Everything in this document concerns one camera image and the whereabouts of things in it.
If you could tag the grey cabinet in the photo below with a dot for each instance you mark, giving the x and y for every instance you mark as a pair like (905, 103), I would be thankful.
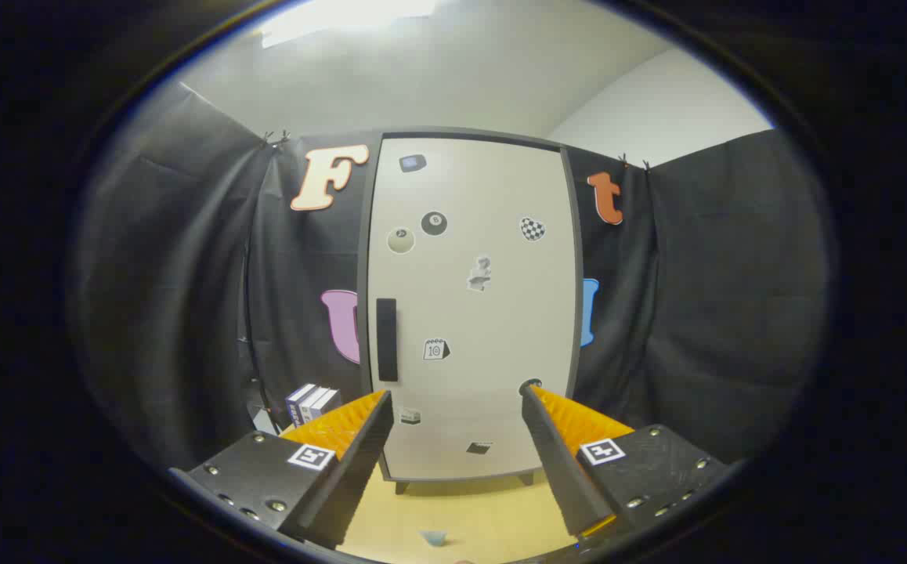
(362, 235)

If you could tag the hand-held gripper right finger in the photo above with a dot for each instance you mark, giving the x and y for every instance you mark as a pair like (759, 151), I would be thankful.
(559, 470)

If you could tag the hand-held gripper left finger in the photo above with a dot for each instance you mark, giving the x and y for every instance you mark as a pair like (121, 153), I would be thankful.
(352, 478)

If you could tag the blue white tube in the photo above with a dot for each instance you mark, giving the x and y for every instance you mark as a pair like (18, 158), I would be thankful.
(433, 537)

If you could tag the black backdrop cloth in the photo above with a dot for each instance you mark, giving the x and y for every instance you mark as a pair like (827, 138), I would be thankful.
(179, 274)

